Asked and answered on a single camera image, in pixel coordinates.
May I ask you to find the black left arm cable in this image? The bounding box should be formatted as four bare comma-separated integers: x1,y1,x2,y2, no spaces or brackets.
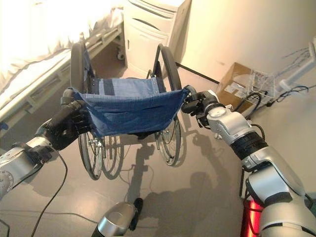
31,146,69,237

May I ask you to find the blue fabric folding wheelchair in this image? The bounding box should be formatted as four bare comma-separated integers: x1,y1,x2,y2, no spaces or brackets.
60,42,196,181

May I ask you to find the black floor cable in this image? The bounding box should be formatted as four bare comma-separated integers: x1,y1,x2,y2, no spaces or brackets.
266,85,316,107

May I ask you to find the black cable by box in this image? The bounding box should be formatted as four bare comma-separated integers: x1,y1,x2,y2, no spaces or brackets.
234,92,263,118

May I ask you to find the white metal stand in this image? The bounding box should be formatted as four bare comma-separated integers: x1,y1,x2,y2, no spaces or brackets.
278,36,316,92

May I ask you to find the brown cardboard box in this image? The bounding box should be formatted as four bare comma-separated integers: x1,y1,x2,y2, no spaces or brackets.
215,62,263,117

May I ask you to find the white bed sheet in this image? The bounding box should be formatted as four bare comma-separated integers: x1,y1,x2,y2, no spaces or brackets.
0,0,124,97

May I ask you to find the silver robot leg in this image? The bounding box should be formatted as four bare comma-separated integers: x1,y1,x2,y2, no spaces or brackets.
90,197,144,237

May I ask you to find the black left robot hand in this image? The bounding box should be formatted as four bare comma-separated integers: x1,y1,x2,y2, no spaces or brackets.
46,99,94,151

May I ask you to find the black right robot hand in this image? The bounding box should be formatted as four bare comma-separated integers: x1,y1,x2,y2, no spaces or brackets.
181,89,220,129

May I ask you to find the white hospital bed frame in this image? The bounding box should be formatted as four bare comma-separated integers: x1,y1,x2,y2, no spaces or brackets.
0,24,125,129

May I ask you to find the white bedside cabinet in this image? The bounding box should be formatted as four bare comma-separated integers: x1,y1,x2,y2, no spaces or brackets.
122,0,193,79

